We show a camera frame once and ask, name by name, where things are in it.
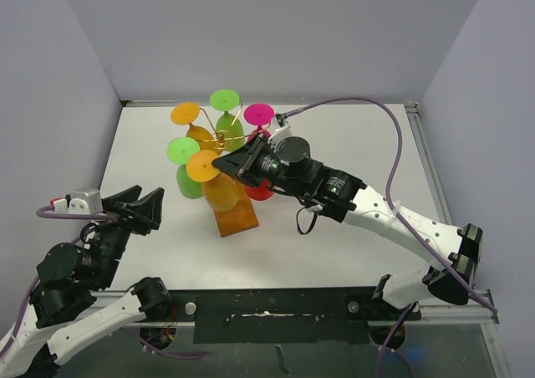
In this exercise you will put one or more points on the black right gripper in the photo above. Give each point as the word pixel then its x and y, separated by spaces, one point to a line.
pixel 242 163

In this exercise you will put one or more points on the aluminium frame rail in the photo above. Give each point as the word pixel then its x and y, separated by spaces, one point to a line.
pixel 434 177

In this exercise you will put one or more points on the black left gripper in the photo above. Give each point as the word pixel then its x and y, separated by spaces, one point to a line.
pixel 148 210

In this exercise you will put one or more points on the green plastic wine glass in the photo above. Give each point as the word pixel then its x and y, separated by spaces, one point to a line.
pixel 179 151
pixel 225 101

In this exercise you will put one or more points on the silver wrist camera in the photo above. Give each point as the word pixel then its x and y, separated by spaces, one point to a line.
pixel 86 201
pixel 282 132

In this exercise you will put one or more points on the pink plastic wine glass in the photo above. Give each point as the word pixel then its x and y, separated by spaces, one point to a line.
pixel 260 116

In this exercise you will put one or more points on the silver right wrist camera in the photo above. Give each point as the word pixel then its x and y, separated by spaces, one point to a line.
pixel 282 132

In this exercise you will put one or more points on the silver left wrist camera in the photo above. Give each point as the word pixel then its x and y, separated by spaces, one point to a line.
pixel 86 201

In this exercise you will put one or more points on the gold wire wine glass rack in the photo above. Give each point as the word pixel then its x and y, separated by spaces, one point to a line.
pixel 242 217

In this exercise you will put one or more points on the red plastic wine glass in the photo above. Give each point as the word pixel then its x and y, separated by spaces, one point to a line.
pixel 260 194

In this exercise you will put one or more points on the orange plastic wine glass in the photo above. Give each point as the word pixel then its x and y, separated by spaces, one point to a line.
pixel 186 113
pixel 218 189

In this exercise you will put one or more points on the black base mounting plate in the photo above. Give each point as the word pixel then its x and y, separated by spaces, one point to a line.
pixel 276 316

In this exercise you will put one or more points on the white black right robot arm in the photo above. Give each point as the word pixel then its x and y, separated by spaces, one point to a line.
pixel 344 198

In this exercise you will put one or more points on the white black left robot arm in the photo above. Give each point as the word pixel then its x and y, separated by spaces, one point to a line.
pixel 48 331

